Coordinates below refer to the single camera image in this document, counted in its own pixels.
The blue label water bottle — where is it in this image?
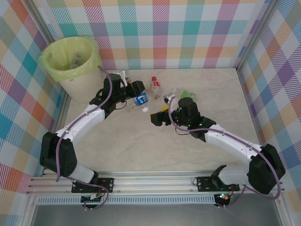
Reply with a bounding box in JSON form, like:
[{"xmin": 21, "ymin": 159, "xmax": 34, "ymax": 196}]
[{"xmin": 133, "ymin": 92, "xmax": 150, "ymax": 113}]

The clear crushed plastic bottle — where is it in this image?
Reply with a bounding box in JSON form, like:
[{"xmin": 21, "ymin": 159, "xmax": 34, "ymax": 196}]
[{"xmin": 69, "ymin": 52, "xmax": 83, "ymax": 70}]

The cream round trash bin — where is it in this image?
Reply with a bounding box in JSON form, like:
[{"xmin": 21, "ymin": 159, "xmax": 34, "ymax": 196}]
[{"xmin": 39, "ymin": 36, "xmax": 104, "ymax": 104}]

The light green bin liner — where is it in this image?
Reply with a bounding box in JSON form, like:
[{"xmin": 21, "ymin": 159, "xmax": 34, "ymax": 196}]
[{"xmin": 37, "ymin": 36, "xmax": 101, "ymax": 82}]

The green label clear bottle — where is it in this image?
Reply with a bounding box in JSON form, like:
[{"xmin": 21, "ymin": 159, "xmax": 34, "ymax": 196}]
[{"xmin": 173, "ymin": 88, "xmax": 197, "ymax": 102}]

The red cap cola bottle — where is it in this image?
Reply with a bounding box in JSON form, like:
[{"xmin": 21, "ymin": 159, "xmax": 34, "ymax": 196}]
[{"xmin": 150, "ymin": 76, "xmax": 162, "ymax": 100}]

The right small circuit board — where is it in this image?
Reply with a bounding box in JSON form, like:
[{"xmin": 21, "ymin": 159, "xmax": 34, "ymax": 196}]
[{"xmin": 215, "ymin": 192, "xmax": 232, "ymax": 202}]

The small circuit board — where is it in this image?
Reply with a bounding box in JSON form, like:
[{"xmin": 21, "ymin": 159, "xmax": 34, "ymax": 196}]
[
  {"xmin": 215, "ymin": 192, "xmax": 232, "ymax": 202},
  {"xmin": 81, "ymin": 193, "xmax": 104, "ymax": 204}
]

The left small circuit board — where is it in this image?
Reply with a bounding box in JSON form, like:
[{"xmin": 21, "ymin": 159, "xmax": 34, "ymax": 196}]
[{"xmin": 81, "ymin": 193, "xmax": 104, "ymax": 204}]

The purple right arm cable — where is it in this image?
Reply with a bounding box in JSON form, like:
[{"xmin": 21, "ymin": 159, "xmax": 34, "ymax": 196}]
[{"xmin": 167, "ymin": 97, "xmax": 282, "ymax": 210}]

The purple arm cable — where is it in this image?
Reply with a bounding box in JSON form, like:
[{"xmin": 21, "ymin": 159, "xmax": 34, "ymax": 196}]
[
  {"xmin": 55, "ymin": 65, "xmax": 112, "ymax": 211},
  {"xmin": 167, "ymin": 97, "xmax": 282, "ymax": 210}
]

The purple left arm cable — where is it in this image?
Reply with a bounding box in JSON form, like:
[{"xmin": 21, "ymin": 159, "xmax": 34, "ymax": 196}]
[{"xmin": 55, "ymin": 65, "xmax": 112, "ymax": 211}]

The aluminium mounting rail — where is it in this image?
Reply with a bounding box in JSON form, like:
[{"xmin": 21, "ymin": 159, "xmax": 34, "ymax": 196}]
[{"xmin": 27, "ymin": 169, "xmax": 286, "ymax": 195}]

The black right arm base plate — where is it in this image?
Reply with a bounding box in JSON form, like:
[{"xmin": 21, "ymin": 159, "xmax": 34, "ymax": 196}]
[{"xmin": 196, "ymin": 176, "xmax": 240, "ymax": 193}]

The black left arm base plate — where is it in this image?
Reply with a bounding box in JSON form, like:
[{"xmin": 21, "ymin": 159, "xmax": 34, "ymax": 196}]
[{"xmin": 71, "ymin": 178, "xmax": 115, "ymax": 194}]

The slotted grey cable duct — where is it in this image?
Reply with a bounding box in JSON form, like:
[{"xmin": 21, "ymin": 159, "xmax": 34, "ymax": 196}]
[{"xmin": 37, "ymin": 196, "xmax": 216, "ymax": 206}]

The aluminium frame post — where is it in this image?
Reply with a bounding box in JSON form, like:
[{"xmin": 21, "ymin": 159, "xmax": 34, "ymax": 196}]
[
  {"xmin": 27, "ymin": 0, "xmax": 59, "ymax": 44},
  {"xmin": 235, "ymin": 0, "xmax": 282, "ymax": 70}
]

